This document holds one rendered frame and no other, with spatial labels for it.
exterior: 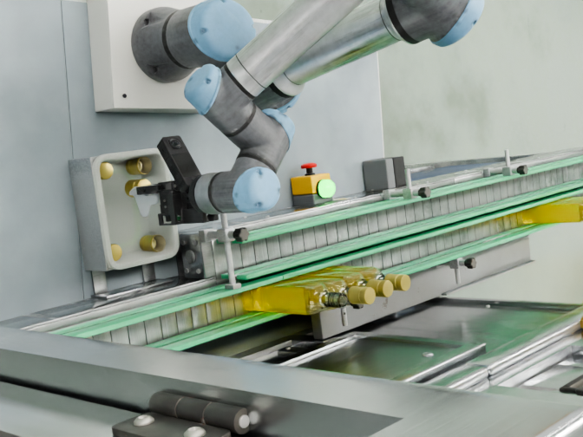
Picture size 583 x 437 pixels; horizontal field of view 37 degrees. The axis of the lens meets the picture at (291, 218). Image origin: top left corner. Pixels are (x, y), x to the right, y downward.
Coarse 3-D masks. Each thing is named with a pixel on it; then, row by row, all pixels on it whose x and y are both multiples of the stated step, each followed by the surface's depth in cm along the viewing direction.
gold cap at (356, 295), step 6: (354, 288) 173; (360, 288) 172; (366, 288) 171; (348, 294) 173; (354, 294) 172; (360, 294) 171; (366, 294) 170; (372, 294) 172; (354, 300) 172; (360, 300) 171; (366, 300) 170; (372, 300) 172
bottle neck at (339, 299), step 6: (324, 294) 170; (330, 294) 170; (336, 294) 168; (342, 294) 168; (324, 300) 170; (330, 300) 169; (336, 300) 168; (342, 300) 170; (324, 306) 171; (330, 306) 170; (336, 306) 168; (342, 306) 168
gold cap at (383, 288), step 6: (372, 282) 176; (378, 282) 175; (384, 282) 174; (390, 282) 176; (372, 288) 176; (378, 288) 175; (384, 288) 174; (390, 288) 176; (378, 294) 175; (384, 294) 174; (390, 294) 176
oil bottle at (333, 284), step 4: (284, 280) 185; (288, 280) 185; (292, 280) 184; (296, 280) 183; (300, 280) 183; (304, 280) 182; (308, 280) 181; (312, 280) 181; (316, 280) 180; (320, 280) 179; (324, 280) 179; (328, 280) 178; (332, 280) 178; (336, 280) 177; (340, 280) 178; (324, 284) 176; (328, 284) 175; (332, 284) 175; (336, 284) 175; (340, 284) 176; (344, 284) 177; (328, 288) 175; (332, 288) 175; (336, 288) 175; (340, 288) 175; (328, 308) 176; (332, 308) 176; (336, 308) 176
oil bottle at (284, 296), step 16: (256, 288) 181; (272, 288) 178; (288, 288) 175; (304, 288) 172; (320, 288) 172; (256, 304) 182; (272, 304) 178; (288, 304) 175; (304, 304) 172; (320, 304) 171
